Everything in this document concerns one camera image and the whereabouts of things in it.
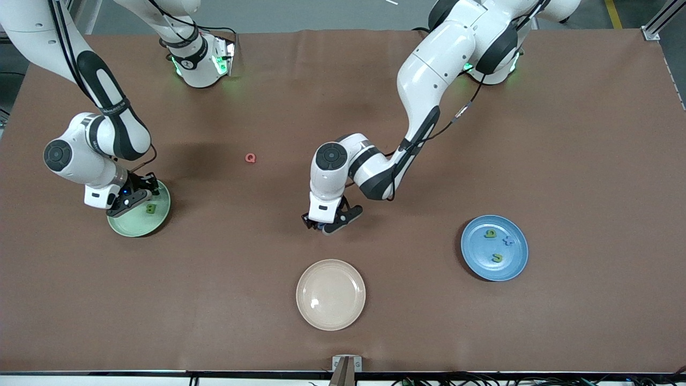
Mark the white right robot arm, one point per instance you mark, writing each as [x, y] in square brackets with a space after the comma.
[32, 32]

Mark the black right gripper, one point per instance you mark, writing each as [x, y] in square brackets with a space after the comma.
[141, 184]

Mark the white table edge rail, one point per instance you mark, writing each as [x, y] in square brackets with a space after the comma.
[107, 380]

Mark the metal table edge bracket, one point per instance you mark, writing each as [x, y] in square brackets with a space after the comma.
[358, 363]

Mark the green round plate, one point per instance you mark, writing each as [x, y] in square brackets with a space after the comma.
[134, 228]

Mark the green letter B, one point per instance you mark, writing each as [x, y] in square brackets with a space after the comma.
[490, 233]
[151, 209]

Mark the brown table cover sheet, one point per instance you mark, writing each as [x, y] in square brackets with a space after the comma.
[321, 80]

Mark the blue round plate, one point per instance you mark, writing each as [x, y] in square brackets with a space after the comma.
[482, 257]

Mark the beige round plate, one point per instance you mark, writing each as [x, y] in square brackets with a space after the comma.
[330, 295]

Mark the green letter s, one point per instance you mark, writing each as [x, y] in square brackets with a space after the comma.
[497, 258]

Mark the dark blue letter t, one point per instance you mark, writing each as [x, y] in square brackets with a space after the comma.
[508, 241]

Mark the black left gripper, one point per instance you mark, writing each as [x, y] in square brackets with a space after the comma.
[310, 224]

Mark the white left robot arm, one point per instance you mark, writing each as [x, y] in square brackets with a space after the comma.
[434, 69]

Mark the aluminium frame post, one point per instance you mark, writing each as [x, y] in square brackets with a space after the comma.
[662, 19]

